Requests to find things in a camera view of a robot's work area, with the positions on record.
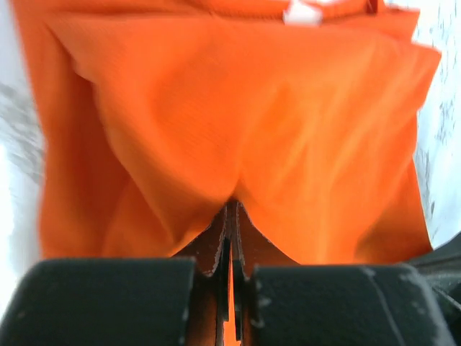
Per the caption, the orange t shirt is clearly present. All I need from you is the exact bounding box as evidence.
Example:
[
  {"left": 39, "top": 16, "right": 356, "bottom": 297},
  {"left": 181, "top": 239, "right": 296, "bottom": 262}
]
[{"left": 1, "top": 1, "right": 453, "bottom": 345}]

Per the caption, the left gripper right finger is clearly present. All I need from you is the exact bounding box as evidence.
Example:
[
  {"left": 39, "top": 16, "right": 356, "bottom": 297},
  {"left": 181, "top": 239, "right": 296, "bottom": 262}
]
[{"left": 230, "top": 203, "right": 298, "bottom": 345}]

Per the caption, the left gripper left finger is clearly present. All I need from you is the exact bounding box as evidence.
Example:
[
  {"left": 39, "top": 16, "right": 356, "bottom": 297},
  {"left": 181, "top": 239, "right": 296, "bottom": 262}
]
[{"left": 174, "top": 207, "right": 231, "bottom": 346}]

